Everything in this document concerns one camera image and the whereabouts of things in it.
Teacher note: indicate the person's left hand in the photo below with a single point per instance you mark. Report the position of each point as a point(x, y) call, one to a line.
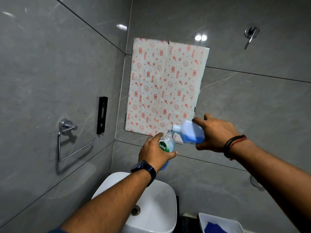
point(150, 152)

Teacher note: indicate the person's right hand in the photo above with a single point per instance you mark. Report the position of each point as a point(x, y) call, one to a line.
point(218, 134)

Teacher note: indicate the person's left thumb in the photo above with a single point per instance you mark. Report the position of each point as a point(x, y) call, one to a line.
point(170, 155)

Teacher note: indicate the person's right thumb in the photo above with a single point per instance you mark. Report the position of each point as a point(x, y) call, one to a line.
point(201, 146)

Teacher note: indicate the clear bottle with green label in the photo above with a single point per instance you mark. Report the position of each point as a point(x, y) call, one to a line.
point(168, 143)

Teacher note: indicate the white bottle of blue liquid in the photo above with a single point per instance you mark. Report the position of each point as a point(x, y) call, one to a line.
point(189, 131)

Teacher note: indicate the person's left forearm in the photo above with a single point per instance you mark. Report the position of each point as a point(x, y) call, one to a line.
point(109, 203)

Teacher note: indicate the person's right forearm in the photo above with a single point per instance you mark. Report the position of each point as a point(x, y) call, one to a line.
point(279, 177)

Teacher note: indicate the black wrist band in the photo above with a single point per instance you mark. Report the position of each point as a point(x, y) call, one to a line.
point(227, 146)

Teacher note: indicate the dark blue wrist watch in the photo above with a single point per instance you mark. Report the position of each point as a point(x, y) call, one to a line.
point(145, 166)

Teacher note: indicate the red thread wristband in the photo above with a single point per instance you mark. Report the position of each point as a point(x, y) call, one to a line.
point(237, 141)

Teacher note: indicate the white ceramic sink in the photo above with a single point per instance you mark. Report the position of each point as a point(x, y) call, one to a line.
point(158, 203)

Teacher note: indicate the metal sink drain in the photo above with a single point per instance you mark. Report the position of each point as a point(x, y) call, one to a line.
point(135, 210)

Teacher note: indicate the white paper with red print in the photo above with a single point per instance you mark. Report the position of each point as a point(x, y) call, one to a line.
point(160, 87)

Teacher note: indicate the white plastic bin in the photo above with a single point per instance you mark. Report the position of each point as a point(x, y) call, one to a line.
point(230, 223)

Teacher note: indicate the blue cloth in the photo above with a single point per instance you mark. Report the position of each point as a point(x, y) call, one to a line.
point(215, 228)

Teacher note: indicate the blue sleeve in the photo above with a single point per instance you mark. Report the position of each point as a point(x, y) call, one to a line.
point(57, 231)

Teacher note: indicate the black wall holder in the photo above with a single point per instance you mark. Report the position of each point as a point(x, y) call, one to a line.
point(102, 116)

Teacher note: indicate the chrome wall tap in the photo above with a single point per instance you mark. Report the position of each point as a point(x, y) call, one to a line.
point(251, 31)

